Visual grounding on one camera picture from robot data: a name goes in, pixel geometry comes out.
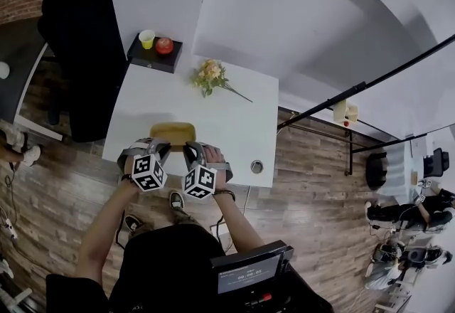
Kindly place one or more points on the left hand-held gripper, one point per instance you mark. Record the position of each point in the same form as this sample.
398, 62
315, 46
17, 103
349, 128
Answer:
147, 173

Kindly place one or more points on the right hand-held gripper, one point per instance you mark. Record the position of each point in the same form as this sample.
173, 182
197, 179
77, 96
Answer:
200, 181

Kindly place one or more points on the yellow plastic tray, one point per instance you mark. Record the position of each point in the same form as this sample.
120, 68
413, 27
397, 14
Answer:
173, 132

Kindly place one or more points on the person's left forearm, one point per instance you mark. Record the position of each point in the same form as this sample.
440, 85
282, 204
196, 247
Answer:
103, 229

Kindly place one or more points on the person's right forearm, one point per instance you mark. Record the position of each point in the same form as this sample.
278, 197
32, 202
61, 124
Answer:
238, 226

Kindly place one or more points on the person's right hand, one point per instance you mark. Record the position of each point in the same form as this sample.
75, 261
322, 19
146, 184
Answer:
214, 155

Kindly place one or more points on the white table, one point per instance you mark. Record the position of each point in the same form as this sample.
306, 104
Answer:
220, 119

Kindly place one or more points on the person's right shoe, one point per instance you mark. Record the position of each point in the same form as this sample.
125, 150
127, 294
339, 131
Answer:
176, 200

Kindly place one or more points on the person's shoe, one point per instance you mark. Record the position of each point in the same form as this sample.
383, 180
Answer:
133, 223
176, 200

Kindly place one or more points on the round metal table grommet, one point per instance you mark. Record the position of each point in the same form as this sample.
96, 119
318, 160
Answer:
256, 166

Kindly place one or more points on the person's olive trousers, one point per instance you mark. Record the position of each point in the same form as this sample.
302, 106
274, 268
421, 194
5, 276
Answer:
183, 218

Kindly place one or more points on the person's left shoe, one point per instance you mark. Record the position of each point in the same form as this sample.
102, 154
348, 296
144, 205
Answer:
133, 223

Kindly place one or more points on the yellow flower bouquet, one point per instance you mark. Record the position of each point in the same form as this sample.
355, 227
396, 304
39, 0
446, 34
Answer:
209, 75

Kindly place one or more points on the black flat box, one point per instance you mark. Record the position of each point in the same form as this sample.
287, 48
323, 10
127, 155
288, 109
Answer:
153, 57

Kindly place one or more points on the red apple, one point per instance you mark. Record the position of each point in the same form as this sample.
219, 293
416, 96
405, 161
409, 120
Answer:
164, 46

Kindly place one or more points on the yellow paper cup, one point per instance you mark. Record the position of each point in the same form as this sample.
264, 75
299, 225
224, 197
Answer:
146, 39

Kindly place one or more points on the person's black shirt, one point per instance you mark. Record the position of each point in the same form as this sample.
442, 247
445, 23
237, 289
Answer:
167, 269

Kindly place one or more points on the black office chair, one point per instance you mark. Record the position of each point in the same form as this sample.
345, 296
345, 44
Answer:
85, 55

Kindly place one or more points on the black chest-mounted screen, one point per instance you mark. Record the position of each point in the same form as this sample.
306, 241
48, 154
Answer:
249, 269

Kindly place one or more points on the cream whiteboard eraser holder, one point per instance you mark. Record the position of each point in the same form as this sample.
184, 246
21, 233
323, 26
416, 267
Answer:
345, 112

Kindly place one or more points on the dark desk with white legs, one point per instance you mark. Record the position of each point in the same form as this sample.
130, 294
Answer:
14, 91

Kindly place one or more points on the white power strip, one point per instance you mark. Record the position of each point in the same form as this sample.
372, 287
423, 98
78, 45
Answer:
10, 228

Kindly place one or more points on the black waste bin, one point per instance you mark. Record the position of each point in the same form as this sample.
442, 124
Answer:
376, 171

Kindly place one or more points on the white drawer cabinet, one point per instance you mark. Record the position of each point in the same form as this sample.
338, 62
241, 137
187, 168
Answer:
398, 169

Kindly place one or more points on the black-framed whiteboard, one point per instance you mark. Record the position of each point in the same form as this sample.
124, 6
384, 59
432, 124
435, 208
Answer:
409, 98

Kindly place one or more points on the small black chair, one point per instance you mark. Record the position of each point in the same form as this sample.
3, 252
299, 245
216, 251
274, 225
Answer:
437, 162

